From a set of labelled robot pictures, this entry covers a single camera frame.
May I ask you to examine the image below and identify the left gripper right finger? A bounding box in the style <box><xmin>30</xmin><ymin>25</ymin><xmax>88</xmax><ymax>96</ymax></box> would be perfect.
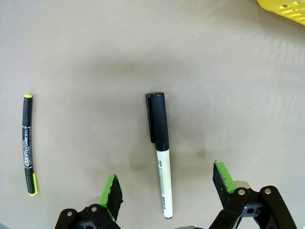
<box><xmin>208</xmin><ymin>161</ymin><xmax>298</xmax><ymax>229</ymax></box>

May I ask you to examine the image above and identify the black yellow highlighter pen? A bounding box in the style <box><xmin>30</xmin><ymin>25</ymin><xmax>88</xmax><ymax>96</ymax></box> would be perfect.
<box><xmin>22</xmin><ymin>94</ymin><xmax>39</xmax><ymax>197</ymax></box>

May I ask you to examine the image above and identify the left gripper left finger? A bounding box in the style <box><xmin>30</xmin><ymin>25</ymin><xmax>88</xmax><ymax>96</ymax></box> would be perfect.
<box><xmin>54</xmin><ymin>174</ymin><xmax>123</xmax><ymax>229</ymax></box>

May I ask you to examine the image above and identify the white marker black cap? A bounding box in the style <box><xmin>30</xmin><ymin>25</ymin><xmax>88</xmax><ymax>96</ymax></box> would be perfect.
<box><xmin>145</xmin><ymin>92</ymin><xmax>174</xmax><ymax>219</ymax></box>

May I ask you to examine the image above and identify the yellow plastic shopping basket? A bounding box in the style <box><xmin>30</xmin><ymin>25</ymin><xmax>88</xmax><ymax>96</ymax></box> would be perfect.
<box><xmin>256</xmin><ymin>0</ymin><xmax>305</xmax><ymax>26</ymax></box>

